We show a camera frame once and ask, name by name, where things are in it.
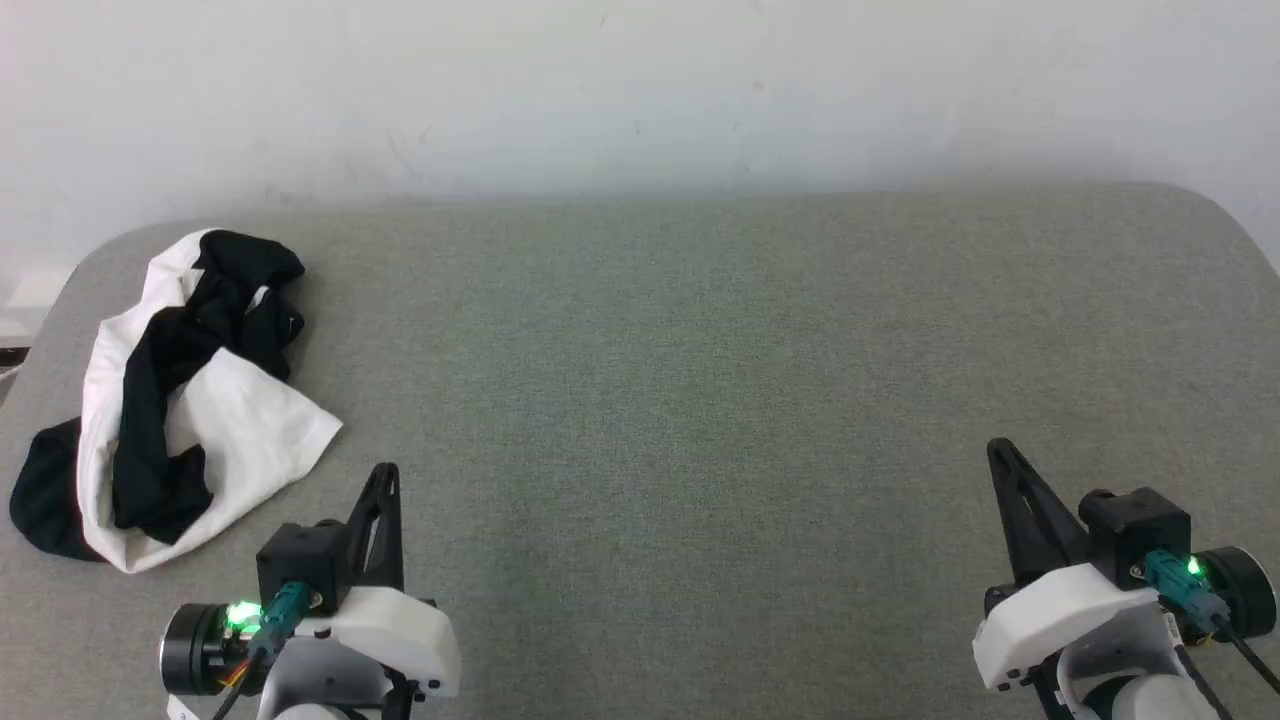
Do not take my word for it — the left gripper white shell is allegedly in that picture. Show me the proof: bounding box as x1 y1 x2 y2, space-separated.
160 463 463 706

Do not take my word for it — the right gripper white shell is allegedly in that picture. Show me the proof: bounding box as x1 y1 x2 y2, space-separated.
975 438 1279 693

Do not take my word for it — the black and white raglan shirt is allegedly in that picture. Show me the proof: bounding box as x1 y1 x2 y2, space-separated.
10 229 344 575

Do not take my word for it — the left teal plug camera cable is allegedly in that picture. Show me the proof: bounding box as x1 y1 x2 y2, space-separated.
210 583 313 720

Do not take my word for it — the teal plug camera cable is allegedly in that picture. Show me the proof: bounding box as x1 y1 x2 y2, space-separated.
210 583 313 720
1143 550 1280 696

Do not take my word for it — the right teal plug camera cable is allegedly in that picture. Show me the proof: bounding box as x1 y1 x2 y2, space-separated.
1143 550 1280 696

